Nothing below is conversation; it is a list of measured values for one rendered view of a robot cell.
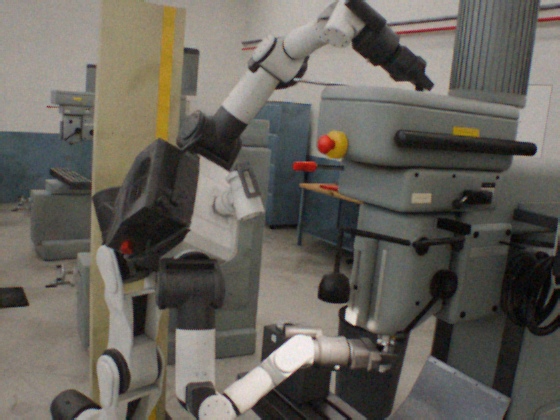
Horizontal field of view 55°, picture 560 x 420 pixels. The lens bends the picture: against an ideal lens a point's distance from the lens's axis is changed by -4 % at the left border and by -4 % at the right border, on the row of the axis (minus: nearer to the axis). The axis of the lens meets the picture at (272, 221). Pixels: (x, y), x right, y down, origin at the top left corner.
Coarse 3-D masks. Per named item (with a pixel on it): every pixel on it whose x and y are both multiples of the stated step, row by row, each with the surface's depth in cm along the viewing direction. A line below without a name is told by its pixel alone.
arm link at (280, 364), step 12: (300, 336) 133; (288, 348) 131; (300, 348) 132; (312, 348) 132; (276, 360) 129; (288, 360) 130; (300, 360) 130; (276, 372) 129; (288, 372) 129; (276, 384) 131
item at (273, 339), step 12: (276, 324) 180; (288, 324) 183; (300, 324) 182; (264, 336) 182; (276, 336) 177; (264, 348) 182; (276, 348) 177; (264, 360) 183; (300, 372) 168; (312, 372) 169; (324, 372) 172; (288, 384) 173; (300, 384) 168; (312, 384) 170; (324, 384) 173; (300, 396) 169; (312, 396) 171; (324, 396) 175
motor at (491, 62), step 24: (480, 0) 130; (504, 0) 127; (528, 0) 127; (456, 24) 140; (480, 24) 130; (504, 24) 128; (528, 24) 129; (456, 48) 138; (480, 48) 131; (504, 48) 129; (528, 48) 131; (456, 72) 137; (480, 72) 132; (504, 72) 130; (528, 72) 133; (456, 96) 137; (480, 96) 132; (504, 96) 131
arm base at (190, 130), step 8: (200, 112) 144; (192, 120) 145; (200, 120) 142; (184, 128) 146; (192, 128) 143; (200, 128) 142; (184, 136) 144; (192, 136) 142; (240, 136) 152; (176, 144) 149; (184, 144) 144; (240, 144) 150; (192, 152) 143; (200, 152) 144; (208, 152) 145; (232, 152) 149; (216, 160) 147; (232, 160) 149; (224, 168) 149
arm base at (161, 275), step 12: (168, 264) 127; (180, 264) 128; (192, 264) 129; (204, 264) 130; (216, 264) 130; (156, 276) 125; (216, 276) 125; (156, 288) 125; (216, 288) 124; (156, 300) 125; (216, 300) 125
